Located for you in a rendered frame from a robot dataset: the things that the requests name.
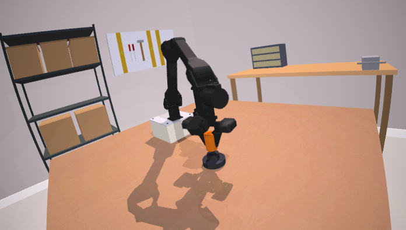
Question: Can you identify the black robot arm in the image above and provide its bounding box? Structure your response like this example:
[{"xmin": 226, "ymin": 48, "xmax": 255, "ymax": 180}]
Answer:
[{"xmin": 160, "ymin": 37, "xmax": 229, "ymax": 136}]

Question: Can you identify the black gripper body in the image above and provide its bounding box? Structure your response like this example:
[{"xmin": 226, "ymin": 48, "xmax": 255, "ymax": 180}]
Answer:
[{"xmin": 181, "ymin": 105, "xmax": 237, "ymax": 133}]

